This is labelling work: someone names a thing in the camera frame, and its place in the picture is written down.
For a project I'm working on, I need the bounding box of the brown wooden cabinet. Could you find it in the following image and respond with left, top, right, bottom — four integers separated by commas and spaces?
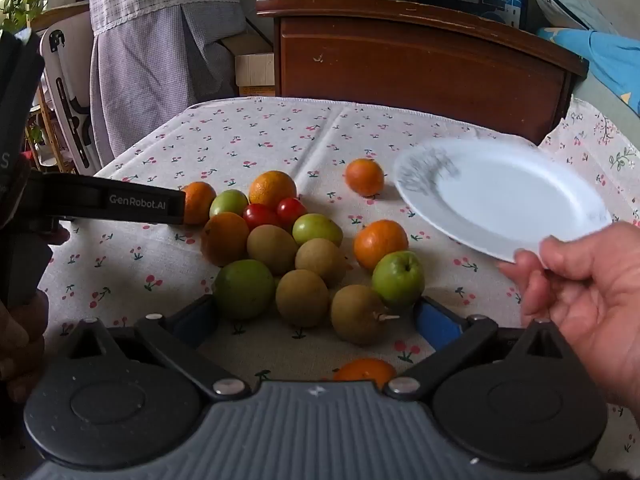
256, 0, 590, 146

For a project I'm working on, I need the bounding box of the wooden rack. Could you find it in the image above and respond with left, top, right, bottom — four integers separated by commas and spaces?
22, 85, 76, 173

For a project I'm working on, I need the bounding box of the cherry print tablecloth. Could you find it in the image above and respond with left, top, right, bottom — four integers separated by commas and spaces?
30, 96, 640, 461

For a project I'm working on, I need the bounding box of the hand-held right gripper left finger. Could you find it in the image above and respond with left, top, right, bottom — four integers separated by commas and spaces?
62, 294, 251, 401

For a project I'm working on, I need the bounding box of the cardboard box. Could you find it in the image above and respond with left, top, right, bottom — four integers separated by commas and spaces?
220, 35, 277, 97

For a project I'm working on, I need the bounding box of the person's left hand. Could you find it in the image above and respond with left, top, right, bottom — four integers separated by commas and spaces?
0, 292, 50, 403

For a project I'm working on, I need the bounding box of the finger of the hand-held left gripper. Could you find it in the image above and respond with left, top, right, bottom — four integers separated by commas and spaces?
30, 172, 187, 225

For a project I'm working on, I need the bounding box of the checked lilac hanging cloth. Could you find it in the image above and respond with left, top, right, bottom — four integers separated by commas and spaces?
86, 0, 246, 166

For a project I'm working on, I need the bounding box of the green jujube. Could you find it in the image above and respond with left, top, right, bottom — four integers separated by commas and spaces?
209, 190, 249, 220
371, 251, 426, 311
292, 213, 344, 247

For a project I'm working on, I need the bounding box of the brown kiwi fruit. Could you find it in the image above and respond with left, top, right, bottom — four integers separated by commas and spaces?
330, 284, 401, 346

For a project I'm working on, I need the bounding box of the grey green mattress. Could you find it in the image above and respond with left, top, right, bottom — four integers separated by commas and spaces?
572, 72, 640, 128

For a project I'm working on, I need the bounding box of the grey pillow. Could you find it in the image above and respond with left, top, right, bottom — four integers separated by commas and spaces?
525, 0, 621, 36

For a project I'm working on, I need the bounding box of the green mango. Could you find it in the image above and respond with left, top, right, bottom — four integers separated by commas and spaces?
214, 259, 276, 322

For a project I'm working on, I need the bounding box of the orange mandarin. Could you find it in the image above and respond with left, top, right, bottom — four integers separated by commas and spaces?
248, 170, 298, 211
182, 181, 217, 225
332, 358, 397, 390
345, 158, 385, 197
353, 219, 409, 271
201, 211, 251, 267

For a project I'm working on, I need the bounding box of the brown longan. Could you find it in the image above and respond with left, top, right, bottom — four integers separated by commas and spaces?
246, 224, 299, 276
275, 269, 331, 328
294, 238, 347, 286

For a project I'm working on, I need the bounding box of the white plate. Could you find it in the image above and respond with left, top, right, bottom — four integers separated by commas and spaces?
392, 139, 613, 265

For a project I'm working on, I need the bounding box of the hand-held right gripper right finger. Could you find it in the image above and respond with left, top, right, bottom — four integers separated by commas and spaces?
385, 296, 571, 403

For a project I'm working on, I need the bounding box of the white plastic chair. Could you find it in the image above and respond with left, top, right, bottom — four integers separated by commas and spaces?
39, 25, 103, 173

